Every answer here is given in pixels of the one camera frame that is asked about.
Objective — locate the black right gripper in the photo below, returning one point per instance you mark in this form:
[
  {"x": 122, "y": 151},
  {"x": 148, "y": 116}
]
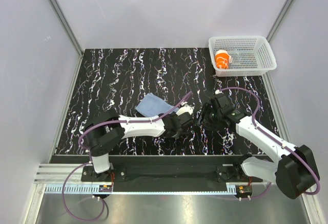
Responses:
[{"x": 204, "y": 120}]

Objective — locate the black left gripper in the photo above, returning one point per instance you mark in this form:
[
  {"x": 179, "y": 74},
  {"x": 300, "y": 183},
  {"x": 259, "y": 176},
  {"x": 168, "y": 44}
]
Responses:
[{"x": 173, "y": 114}]

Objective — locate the light blue towel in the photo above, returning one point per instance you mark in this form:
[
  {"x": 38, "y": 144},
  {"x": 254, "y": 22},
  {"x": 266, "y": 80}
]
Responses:
[{"x": 151, "y": 105}]

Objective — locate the orange and white towel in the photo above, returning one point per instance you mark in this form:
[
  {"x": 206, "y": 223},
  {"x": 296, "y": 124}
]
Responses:
[{"x": 222, "y": 59}]

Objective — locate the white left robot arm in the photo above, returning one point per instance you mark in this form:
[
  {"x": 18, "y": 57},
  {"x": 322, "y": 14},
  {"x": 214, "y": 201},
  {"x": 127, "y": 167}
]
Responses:
[{"x": 105, "y": 132}]

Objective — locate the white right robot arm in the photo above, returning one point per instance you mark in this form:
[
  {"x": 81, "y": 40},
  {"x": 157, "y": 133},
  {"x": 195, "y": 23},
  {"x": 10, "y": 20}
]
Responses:
[{"x": 293, "y": 169}]

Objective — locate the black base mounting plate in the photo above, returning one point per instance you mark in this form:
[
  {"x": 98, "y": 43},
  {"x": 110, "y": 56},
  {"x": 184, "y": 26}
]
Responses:
[{"x": 220, "y": 168}]

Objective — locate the white plastic basket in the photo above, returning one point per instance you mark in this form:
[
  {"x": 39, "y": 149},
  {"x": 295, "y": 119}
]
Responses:
[{"x": 250, "y": 55}]

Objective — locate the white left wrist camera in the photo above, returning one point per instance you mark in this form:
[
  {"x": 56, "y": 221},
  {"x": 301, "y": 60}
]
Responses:
[{"x": 185, "y": 109}]

